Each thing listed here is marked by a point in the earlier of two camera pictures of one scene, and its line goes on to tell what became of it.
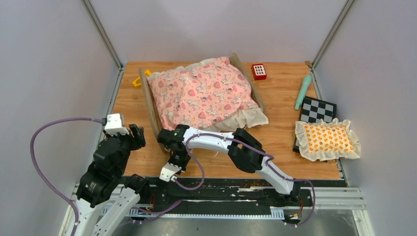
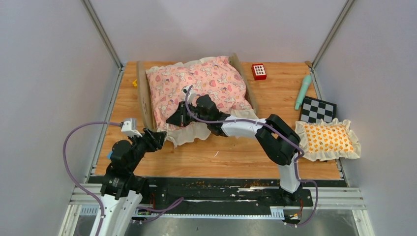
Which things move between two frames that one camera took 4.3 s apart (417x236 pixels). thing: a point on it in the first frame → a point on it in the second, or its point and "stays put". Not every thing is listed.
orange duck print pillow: (327, 140) stays put
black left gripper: (139, 140) → (154, 140)
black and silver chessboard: (313, 110) stays put
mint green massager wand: (306, 83) stays put
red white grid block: (259, 72) stays put
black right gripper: (183, 165) → (179, 118)
